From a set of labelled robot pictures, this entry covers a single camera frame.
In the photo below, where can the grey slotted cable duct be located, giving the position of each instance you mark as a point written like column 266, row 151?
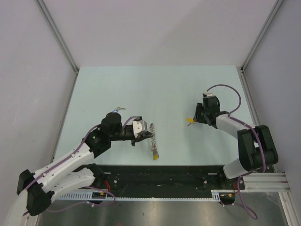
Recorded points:
column 87, row 195

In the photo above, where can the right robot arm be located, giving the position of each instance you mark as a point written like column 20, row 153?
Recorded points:
column 256, row 148

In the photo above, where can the metal keyring disc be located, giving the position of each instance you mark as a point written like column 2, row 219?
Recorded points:
column 153, row 139

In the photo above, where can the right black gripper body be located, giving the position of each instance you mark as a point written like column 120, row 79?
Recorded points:
column 201, row 113

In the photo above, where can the yellow tag key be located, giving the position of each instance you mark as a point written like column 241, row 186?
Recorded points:
column 190, row 121

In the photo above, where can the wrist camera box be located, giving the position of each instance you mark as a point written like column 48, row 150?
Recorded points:
column 139, row 125
column 208, row 93

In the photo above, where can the blue tag key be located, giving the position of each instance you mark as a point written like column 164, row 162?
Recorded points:
column 117, row 109

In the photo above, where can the aluminium frame post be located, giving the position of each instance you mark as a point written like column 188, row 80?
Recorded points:
column 265, row 28
column 57, row 34

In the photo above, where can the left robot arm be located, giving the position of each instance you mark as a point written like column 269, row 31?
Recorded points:
column 46, row 184

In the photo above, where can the right aluminium frame post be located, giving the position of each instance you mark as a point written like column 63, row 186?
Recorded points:
column 265, row 28

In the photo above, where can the left aluminium frame post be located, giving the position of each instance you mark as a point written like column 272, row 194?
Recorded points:
column 57, row 34

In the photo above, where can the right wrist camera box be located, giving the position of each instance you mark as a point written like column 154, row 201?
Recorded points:
column 208, row 93

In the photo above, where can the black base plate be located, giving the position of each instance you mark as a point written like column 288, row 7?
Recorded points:
column 157, row 181

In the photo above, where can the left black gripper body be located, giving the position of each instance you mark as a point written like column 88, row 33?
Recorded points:
column 133, row 139

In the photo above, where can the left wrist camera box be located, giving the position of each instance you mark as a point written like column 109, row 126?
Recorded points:
column 139, row 125

